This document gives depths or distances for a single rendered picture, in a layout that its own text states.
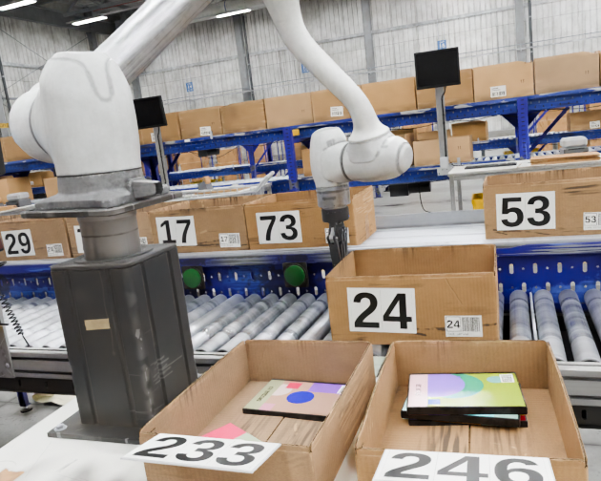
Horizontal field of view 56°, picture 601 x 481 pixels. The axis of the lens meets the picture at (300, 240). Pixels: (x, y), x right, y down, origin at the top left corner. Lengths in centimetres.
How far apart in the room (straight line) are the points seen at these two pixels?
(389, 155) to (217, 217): 84
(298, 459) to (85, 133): 64
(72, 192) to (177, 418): 44
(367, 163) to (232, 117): 567
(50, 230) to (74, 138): 144
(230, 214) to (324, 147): 62
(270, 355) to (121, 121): 55
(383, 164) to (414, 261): 35
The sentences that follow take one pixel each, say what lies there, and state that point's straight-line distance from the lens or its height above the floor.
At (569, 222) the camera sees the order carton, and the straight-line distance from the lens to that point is 180.
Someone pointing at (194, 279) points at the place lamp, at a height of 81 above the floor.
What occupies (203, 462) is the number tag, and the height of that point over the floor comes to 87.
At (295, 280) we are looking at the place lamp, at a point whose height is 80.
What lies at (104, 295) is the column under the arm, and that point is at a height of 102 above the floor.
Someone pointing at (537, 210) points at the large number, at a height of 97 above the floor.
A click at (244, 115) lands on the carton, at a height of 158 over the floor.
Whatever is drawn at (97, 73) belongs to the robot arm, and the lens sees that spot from 109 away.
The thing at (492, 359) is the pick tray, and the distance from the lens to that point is 113.
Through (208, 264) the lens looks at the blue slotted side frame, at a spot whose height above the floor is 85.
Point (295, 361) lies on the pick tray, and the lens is 120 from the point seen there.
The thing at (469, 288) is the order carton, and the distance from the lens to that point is 132.
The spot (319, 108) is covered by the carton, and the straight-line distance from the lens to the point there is 661.
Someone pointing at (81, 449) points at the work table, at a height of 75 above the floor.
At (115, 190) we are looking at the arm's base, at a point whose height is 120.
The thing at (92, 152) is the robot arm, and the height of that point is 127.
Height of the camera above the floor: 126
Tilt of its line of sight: 10 degrees down
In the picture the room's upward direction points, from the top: 7 degrees counter-clockwise
